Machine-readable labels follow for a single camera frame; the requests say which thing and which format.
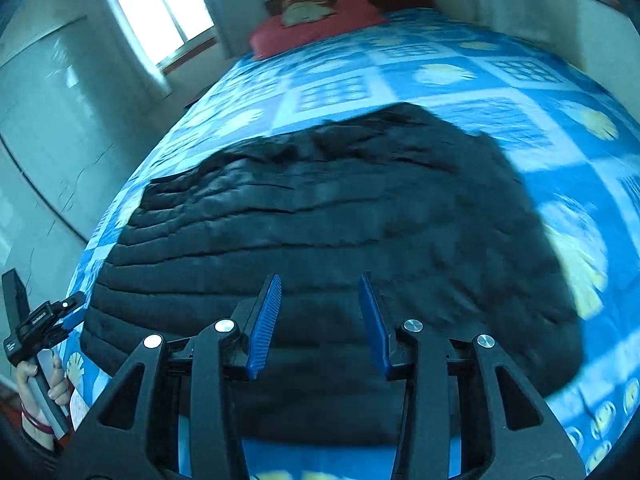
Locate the glass sliding door wardrobe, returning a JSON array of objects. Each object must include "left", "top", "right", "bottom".
[{"left": 0, "top": 15, "right": 166, "bottom": 311}]

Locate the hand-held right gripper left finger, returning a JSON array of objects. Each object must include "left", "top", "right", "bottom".
[{"left": 57, "top": 274, "right": 282, "bottom": 480}]

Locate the person's left hand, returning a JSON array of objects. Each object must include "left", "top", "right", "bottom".
[{"left": 15, "top": 355, "right": 72, "bottom": 411}]

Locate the cream printed cushion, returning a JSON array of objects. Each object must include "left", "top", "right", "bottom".
[{"left": 280, "top": 0, "right": 341, "bottom": 28}]

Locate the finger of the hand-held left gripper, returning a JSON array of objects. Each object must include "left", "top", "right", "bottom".
[
  {"left": 50, "top": 291, "right": 87, "bottom": 335},
  {"left": 1, "top": 269, "right": 32, "bottom": 333}
]

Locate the person's left forearm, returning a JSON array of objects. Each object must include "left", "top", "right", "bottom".
[{"left": 20, "top": 404, "right": 68, "bottom": 480}]

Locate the blue patterned bed sheet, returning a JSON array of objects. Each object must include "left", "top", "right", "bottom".
[{"left": 55, "top": 7, "right": 640, "bottom": 480}]

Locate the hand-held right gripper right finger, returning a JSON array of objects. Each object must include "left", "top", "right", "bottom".
[{"left": 358, "top": 271, "right": 586, "bottom": 480}]

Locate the red string bracelet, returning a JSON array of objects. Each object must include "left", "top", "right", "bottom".
[{"left": 21, "top": 406, "right": 55, "bottom": 435}]

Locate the red pillow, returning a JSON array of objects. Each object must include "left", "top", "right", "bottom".
[{"left": 249, "top": 0, "right": 388, "bottom": 61}]

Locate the black puffer jacket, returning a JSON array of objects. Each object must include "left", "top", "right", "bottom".
[{"left": 80, "top": 102, "right": 586, "bottom": 448}]

